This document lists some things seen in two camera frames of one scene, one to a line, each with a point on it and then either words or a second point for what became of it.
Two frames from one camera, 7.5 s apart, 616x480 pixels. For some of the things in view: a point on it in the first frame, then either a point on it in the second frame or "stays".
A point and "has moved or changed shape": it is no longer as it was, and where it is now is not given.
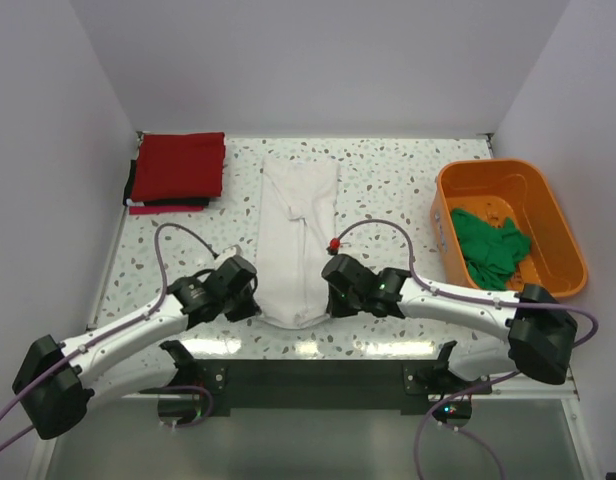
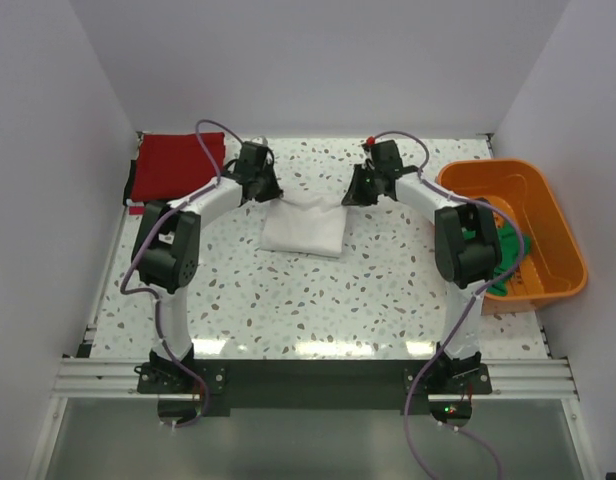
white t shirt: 297,223 has moved or changed shape
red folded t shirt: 177,166 stays
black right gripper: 334,309 → 354,195
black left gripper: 249,308 → 274,190
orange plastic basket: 500,189 stays
